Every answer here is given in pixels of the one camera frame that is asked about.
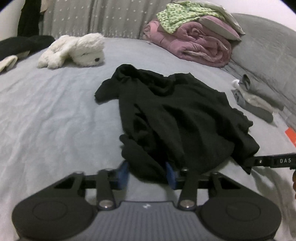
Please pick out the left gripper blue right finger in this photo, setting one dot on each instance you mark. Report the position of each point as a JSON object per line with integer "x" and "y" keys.
{"x": 185, "y": 180}

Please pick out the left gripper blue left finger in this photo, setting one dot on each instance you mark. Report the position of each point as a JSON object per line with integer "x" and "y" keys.
{"x": 108, "y": 180}

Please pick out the black t-shirt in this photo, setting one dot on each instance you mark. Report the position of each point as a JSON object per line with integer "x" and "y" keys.
{"x": 176, "y": 121}

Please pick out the person's right hand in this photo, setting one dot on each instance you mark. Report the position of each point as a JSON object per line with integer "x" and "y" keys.
{"x": 294, "y": 182}

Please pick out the orange book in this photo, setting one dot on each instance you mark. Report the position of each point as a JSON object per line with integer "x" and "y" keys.
{"x": 291, "y": 134}

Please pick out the grey white sock pile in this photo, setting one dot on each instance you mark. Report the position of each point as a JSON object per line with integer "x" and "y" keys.
{"x": 256, "y": 98}

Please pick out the grey padded headboard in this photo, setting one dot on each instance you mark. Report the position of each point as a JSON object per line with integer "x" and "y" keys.
{"x": 266, "y": 53}

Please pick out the white plush dog toy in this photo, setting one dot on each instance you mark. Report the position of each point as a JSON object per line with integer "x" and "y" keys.
{"x": 85, "y": 51}

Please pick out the folded pink quilt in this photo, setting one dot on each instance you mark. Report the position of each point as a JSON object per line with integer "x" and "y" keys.
{"x": 192, "y": 42}

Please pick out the white cloth by black garment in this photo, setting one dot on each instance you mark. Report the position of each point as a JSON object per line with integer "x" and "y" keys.
{"x": 9, "y": 62}

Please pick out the pink grey pillow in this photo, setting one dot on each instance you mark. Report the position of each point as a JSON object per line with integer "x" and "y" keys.
{"x": 220, "y": 27}

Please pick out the grey dotted curtain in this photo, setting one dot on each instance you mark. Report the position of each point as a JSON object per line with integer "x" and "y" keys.
{"x": 113, "y": 19}

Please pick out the black garment on bed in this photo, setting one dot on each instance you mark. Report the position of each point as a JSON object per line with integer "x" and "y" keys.
{"x": 19, "y": 44}

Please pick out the green patterned cloth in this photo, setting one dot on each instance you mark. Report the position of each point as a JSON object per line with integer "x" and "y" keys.
{"x": 176, "y": 14}

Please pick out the hanging black coat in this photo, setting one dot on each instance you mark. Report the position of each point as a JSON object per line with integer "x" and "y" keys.
{"x": 28, "y": 24}

